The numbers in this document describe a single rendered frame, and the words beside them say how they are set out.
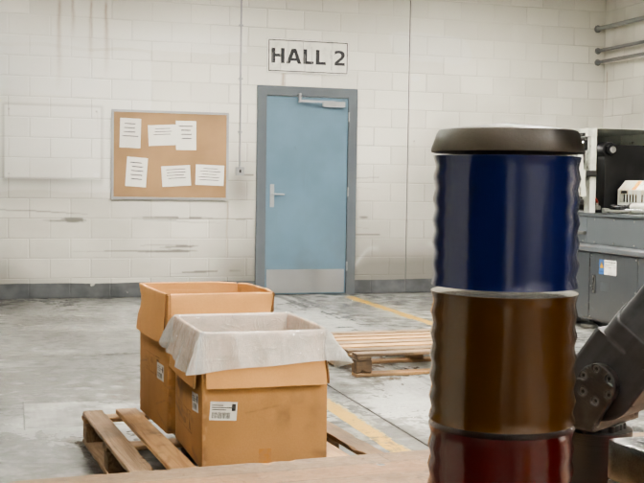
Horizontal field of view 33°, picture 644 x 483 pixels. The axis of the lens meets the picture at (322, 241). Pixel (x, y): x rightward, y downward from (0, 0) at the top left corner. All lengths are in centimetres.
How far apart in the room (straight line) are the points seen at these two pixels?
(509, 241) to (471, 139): 3
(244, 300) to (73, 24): 707
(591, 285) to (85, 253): 501
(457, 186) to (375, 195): 1167
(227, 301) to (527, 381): 433
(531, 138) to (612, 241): 888
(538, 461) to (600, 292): 904
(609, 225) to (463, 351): 893
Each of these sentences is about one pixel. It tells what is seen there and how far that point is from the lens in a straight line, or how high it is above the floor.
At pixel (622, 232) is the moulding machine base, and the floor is 83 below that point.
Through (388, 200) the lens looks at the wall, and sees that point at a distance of 1200.
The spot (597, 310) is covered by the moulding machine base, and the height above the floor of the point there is 17.
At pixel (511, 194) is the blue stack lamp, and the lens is 27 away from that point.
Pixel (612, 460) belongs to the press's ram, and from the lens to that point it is 56.
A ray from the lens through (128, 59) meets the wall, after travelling 1139.
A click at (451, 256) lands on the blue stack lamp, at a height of 116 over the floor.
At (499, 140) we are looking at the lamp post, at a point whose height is 119.
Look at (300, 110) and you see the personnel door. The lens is 1168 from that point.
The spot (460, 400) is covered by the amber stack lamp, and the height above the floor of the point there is 113.
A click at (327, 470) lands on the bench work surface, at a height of 90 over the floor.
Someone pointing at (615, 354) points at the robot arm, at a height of 105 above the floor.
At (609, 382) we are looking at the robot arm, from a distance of 94.
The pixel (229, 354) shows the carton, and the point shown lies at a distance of 398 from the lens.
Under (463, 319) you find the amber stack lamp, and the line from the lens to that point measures 28.
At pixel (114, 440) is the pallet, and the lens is 455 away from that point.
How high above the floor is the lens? 118
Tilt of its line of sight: 3 degrees down
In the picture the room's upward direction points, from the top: 1 degrees clockwise
